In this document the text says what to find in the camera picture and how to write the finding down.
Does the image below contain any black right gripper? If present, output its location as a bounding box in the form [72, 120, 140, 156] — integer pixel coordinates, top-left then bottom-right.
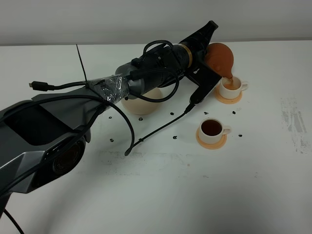
[180, 20, 218, 71]

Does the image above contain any brown clay teapot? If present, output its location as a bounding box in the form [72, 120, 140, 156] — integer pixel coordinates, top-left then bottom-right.
[205, 43, 234, 79]

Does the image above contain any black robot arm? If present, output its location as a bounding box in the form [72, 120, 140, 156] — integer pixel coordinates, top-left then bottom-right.
[0, 21, 221, 214]

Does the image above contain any beige teapot saucer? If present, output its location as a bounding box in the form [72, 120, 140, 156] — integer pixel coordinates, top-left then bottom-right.
[121, 88, 163, 116]

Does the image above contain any far white teacup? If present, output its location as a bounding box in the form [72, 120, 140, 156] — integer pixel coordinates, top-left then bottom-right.
[219, 77, 249, 99]

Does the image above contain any white teacup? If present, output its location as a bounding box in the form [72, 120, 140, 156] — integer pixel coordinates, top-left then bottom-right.
[219, 77, 249, 99]
[198, 118, 232, 144]

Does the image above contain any far orange coaster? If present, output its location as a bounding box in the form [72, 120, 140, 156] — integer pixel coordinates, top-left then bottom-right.
[214, 83, 243, 105]

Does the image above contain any orange coaster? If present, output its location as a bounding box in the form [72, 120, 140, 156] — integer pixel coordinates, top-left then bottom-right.
[214, 83, 243, 105]
[196, 129, 227, 150]

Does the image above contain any near white teacup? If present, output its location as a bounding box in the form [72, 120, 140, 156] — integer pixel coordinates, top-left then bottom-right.
[198, 118, 232, 144]

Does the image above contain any near orange coaster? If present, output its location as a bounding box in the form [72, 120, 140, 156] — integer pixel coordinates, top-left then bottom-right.
[196, 129, 227, 150]

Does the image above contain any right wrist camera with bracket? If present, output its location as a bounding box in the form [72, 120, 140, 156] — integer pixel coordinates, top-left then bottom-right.
[184, 61, 221, 105]

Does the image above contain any black camera cable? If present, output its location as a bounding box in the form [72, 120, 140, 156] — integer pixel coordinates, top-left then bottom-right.
[0, 40, 195, 234]

